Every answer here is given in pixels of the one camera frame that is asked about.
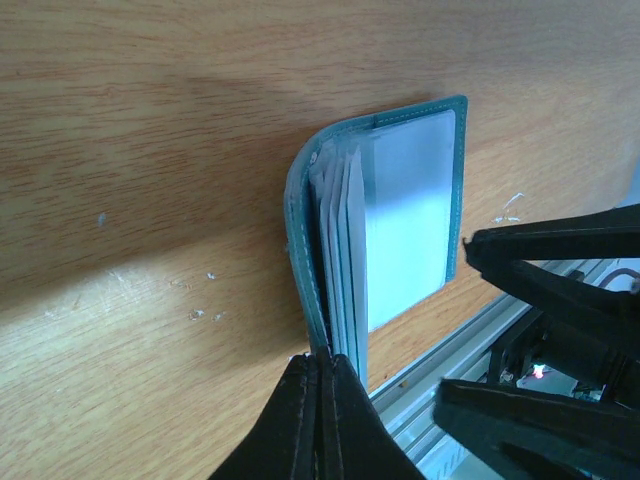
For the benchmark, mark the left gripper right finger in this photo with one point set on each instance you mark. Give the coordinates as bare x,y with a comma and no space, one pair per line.
353,441

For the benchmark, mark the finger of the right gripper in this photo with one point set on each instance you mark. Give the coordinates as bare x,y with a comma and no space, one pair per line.
506,257
524,434

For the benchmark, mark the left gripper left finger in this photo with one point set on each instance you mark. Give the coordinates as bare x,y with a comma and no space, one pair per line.
286,440

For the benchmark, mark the teal leather card holder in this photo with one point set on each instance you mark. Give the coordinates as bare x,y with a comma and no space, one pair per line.
373,209

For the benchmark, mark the aluminium front rail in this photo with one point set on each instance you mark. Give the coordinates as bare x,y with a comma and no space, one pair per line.
570,363

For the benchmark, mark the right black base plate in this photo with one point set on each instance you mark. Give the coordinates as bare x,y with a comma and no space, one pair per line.
514,352

